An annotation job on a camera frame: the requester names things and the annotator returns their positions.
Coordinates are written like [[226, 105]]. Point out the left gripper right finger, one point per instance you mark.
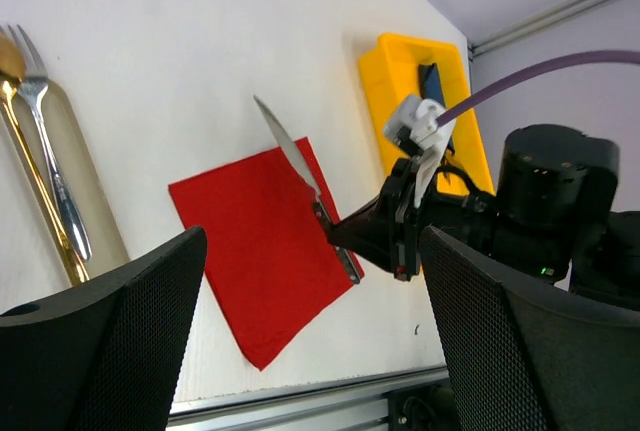
[[524, 355]]

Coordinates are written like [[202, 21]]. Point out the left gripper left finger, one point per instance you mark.
[[105, 355]]

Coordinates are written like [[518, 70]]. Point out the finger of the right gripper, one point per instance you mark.
[[369, 232]]

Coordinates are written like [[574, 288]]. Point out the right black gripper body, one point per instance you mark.
[[469, 218]]

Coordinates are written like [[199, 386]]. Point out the steak knife patterned handle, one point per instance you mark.
[[301, 167]]

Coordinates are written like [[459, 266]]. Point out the red paper napkin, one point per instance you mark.
[[268, 262]]

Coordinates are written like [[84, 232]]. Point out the silver fork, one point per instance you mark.
[[33, 90]]

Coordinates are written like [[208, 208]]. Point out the gold spoon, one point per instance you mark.
[[13, 72]]

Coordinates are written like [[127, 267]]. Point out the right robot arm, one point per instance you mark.
[[550, 217]]

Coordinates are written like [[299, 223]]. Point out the yellow plastic bin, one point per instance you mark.
[[389, 73]]

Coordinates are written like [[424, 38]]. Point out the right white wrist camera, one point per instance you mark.
[[414, 128]]

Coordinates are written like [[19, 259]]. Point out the aluminium mounting rail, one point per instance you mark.
[[355, 404]]

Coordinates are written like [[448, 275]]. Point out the right aluminium frame post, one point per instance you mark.
[[553, 16]]

